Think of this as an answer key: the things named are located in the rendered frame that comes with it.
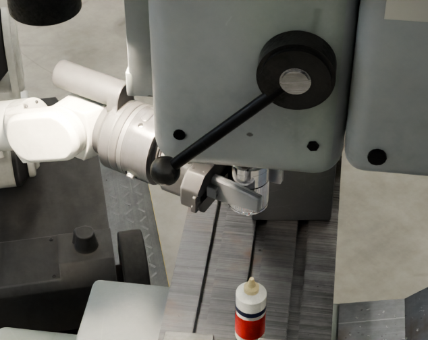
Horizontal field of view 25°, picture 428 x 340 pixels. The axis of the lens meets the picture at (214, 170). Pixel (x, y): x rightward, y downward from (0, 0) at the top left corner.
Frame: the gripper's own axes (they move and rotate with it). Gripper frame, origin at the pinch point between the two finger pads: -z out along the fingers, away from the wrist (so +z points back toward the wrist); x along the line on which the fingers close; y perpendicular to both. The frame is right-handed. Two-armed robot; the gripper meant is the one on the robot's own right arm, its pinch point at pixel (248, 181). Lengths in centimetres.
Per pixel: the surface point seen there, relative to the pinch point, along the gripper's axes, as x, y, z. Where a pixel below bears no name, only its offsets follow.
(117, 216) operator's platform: 58, 83, 62
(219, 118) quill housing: -10.0, -16.4, -1.6
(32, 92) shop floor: 129, 124, 146
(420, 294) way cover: 23.0, 31.9, -17.1
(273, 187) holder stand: 23.4, 22.5, 7.3
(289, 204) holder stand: 24.5, 25.8, 5.1
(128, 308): 3.7, 37.4, 20.7
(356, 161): -6.8, -14.2, -14.7
